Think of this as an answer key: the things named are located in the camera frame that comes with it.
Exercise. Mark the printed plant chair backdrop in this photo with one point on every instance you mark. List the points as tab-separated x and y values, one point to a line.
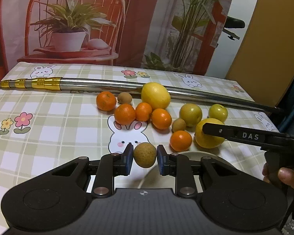
173	35

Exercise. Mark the right human hand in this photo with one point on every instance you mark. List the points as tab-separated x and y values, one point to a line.
286	176

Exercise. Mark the small orange mandarin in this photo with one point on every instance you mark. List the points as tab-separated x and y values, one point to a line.
106	101
143	111
124	114
161	119

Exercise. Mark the orange mandarin near gripper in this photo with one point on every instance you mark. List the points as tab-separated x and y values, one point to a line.
180	141

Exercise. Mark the black bicycle seat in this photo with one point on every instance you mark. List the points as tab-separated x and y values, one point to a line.
233	23

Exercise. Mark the brown longan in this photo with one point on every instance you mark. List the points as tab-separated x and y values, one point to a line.
145	155
178	124
124	98

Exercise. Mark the brown longan by pole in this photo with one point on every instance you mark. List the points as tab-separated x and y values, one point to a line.
124	98

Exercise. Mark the large yellow lemon front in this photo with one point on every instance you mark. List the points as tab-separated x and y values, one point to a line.
204	140

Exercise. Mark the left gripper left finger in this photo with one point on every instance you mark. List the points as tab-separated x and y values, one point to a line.
107	168

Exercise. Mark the checkered bunny tablecloth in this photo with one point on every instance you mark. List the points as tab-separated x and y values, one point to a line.
42	130

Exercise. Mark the telescopic steel gold pole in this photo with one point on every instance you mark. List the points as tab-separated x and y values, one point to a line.
98	85

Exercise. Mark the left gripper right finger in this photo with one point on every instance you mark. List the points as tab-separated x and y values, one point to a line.
178	166

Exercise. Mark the yellow wooden door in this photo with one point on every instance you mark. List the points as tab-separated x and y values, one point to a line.
264	64

